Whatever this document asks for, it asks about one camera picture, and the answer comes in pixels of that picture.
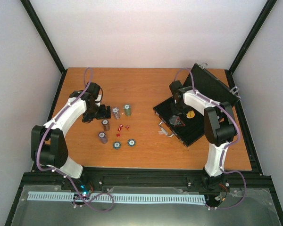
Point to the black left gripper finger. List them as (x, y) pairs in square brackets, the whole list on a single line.
[(107, 112), (98, 114)]

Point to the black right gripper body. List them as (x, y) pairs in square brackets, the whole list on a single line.
[(180, 108)]

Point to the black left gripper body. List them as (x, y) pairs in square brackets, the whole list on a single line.
[(90, 114)]

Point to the white dealer button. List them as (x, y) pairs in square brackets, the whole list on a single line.
[(190, 114)]

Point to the triangular all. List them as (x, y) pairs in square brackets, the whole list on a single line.
[(179, 123)]

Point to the black poker set case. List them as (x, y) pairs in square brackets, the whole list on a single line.
[(207, 84)]

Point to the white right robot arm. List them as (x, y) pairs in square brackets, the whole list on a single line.
[(220, 127)]

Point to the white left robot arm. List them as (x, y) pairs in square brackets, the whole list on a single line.
[(48, 144)]

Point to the blue 10 chip stack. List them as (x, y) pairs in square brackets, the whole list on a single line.
[(116, 112)]

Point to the brown chip stack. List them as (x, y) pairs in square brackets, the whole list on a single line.
[(105, 124)]

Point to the green 20 chip stack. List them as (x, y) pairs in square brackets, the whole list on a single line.
[(127, 110)]

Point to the black aluminium frame rail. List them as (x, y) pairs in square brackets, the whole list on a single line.
[(187, 180)]

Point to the white perforated cable strip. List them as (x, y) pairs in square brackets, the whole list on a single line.
[(119, 198)]

